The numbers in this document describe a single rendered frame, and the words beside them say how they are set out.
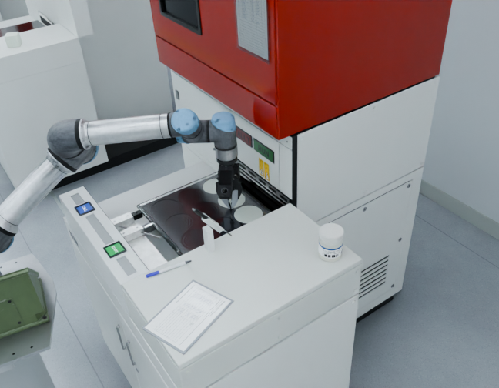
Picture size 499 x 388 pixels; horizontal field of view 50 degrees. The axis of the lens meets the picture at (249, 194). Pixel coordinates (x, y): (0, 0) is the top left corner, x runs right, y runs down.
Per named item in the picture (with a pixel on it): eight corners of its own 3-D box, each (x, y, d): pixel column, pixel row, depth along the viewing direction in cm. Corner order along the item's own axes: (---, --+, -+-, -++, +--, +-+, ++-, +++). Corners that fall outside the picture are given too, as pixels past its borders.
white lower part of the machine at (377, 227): (298, 219, 323) (299, 97, 274) (400, 301, 268) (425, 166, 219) (198, 269, 293) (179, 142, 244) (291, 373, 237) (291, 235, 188)
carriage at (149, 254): (131, 222, 193) (129, 216, 192) (179, 281, 169) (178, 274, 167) (111, 232, 190) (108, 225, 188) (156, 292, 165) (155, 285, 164)
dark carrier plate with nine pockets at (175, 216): (221, 173, 208) (221, 172, 208) (273, 217, 185) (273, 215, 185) (142, 207, 194) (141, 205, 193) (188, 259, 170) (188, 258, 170)
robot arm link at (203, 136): (172, 115, 166) (206, 114, 165) (179, 122, 177) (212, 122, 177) (172, 139, 165) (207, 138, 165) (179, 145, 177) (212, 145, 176)
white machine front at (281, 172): (185, 140, 245) (174, 57, 221) (296, 232, 190) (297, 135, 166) (179, 142, 243) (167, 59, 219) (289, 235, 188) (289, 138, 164)
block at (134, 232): (140, 229, 186) (138, 222, 184) (144, 234, 183) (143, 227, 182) (118, 238, 182) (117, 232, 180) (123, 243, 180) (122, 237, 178)
